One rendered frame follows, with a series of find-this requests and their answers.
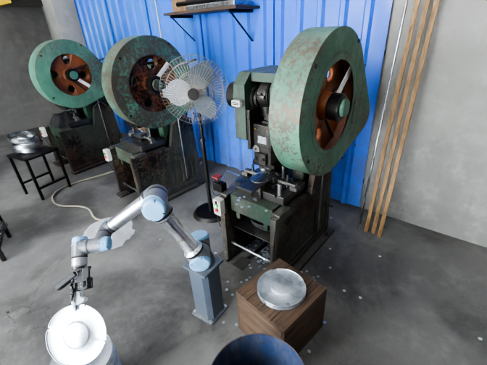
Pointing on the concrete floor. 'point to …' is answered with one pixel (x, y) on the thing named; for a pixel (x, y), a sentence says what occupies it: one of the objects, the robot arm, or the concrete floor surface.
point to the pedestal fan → (200, 72)
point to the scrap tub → (257, 351)
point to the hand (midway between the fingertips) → (75, 308)
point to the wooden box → (290, 326)
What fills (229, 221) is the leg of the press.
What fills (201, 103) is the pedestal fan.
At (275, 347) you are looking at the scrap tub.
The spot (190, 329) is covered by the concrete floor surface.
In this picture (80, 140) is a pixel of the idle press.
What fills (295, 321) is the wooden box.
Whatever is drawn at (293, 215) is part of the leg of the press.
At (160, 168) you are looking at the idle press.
